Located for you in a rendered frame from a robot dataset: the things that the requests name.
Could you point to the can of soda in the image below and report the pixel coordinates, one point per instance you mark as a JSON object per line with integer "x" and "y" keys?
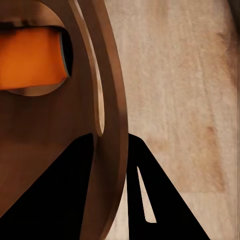
{"x": 31, "y": 57}

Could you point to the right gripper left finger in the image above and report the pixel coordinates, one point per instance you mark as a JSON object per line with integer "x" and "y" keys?
{"x": 53, "y": 207}

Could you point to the trash can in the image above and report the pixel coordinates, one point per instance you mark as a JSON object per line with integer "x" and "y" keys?
{"x": 38, "y": 123}

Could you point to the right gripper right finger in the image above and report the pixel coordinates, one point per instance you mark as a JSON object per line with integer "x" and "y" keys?
{"x": 174, "y": 219}

